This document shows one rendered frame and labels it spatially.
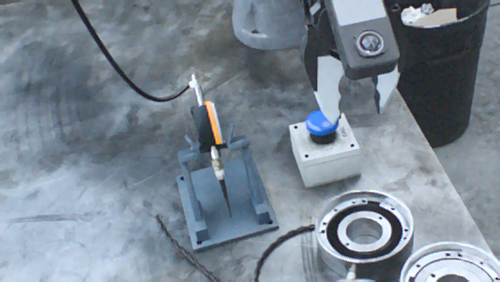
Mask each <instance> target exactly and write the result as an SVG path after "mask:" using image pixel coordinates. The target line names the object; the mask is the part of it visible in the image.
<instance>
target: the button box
mask: <svg viewBox="0 0 500 282"><path fill-rule="evenodd" d="M338 122H339V125H338V127H337V130H336V131H335V132H333V133H331V134H328V135H327V136H326V137H320V136H316V135H314V134H311V133H310V132H308V130H307V128H306V125H305V122H301V123H297V124H294V125H290V133H291V139H292V147H293V153H294V156H295V158H296V163H297V166H298V169H299V170H300V174H301V177H302V179H303V180H304V185H305V187H306V188H310V187H317V186H322V184H326V183H329V182H334V181H338V180H341V179H347V178H353V177H358V176H361V175H362V169H361V154H360V147H359V146H358V145H357V142H356V140H355V138H354V135H353V133H352V131H351V128H350V126H349V124H348V122H347V120H346V117H345V114H344V113H341V116H340V118H339V120H338Z"/></svg>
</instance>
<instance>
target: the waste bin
mask: <svg viewBox="0 0 500 282"><path fill-rule="evenodd" d="M390 4H391V5H394V4H398V5H399V8H400V9H401V11H402V12H403V10H405V9H410V7H411V6H412V7H413V9H414V10H418V9H420V7H421V6H422V5H423V4H430V5H431V7H432V8H433V10H435V11H433V12H432V13H434V12H437V11H439V10H449V9H451V8H455V17H456V19H457V21H451V23H446V24H441V25H433V26H412V25H405V27H406V31H407V37H408V44H407V50H406V54H405V58H404V66H403V70H402V71H401V72H400V77H399V80H398V84H396V90H398V92H399V93H400V95H401V97H402V98H403V99H404V103H405V104H406V106H407V108H408V110H409V111H410V112H411V113H412V116H413V117H414V119H415V121H416V123H417V124H418V126H419V128H420V129H421V133H422V135H423V136H425V137H426V139H427V141H428V142H429V146H430V147H438V146H442V145H446V144H450V142H452V141H454V140H455V139H456V138H458V137H459V136H460V135H462V134H463V133H464V132H465V131H466V129H467V128H468V125H469V122H470V116H471V105H472V98H473V97H474V92H475V85H476V78H477V72H478V66H479V54H480V48H481V46H482V43H483V38H485V33H486V26H487V17H488V7H489V5H490V0H394V1H393V2H392V3H390Z"/></svg>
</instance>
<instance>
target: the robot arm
mask: <svg viewBox="0 0 500 282"><path fill-rule="evenodd" d="M234 1H235V6H233V11H232V16H231V20H232V27H233V31H235V35H236V37H237V39H238V40H239V41H240V42H241V43H243V44H245V45H246V46H249V47H251V48H254V49H258V50H264V51H281V50H288V49H293V48H297V47H299V46H300V55H301V61H302V63H303V64H304V68H305V70H306V74H307V76H308V78H309V80H310V82H311V85H312V90H313V92H314V94H315V97H316V99H318V103H319V105H320V108H321V110H322V112H323V113H324V116H325V117H326V118H327V119H328V121H329V122H331V123H332V124H337V123H338V120H339V118H340V116H341V112H340V110H339V107H338V103H339V100H340V97H341V94H340V92H339V90H338V83H339V81H340V80H341V78H342V77H343V75H346V77H347V78H348V79H351V80H359V79H367V78H372V81H373V83H374V85H375V87H376V88H375V96H374V99H375V104H376V108H377V112H378V113H383V112H384V110H386V109H387V107H388V104H389V101H390V99H391V97H392V95H393V94H394V92H395V89H396V84H398V80H399V77H400V72H401V71H402V70H403V66H404V58H405V54H406V50H407V44H408V37H407V31H406V27H405V25H404V23H403V20H402V11H401V9H400V8H399V5H398V4H394V5H391V4H390V3H392V2H393V1H394V0H234ZM331 49H333V50H337V53H336V52H334V51H332V50H331Z"/></svg>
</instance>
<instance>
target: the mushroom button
mask: <svg viewBox="0 0 500 282"><path fill-rule="evenodd" d="M305 125H306V128H307V130H308V132H310V133H311V134H314V135H316V136H320V137H326V136H327V135H328V134H331V133H333V132H335V131H336V130H337V128H338V125H339V122H337V124H332V123H331V122H329V121H328V119H327V118H326V117H325V116H324V113H323V112H322V110H318V111H314V112H311V113H310V114H309V116H308V117H307V119H306V122H305Z"/></svg>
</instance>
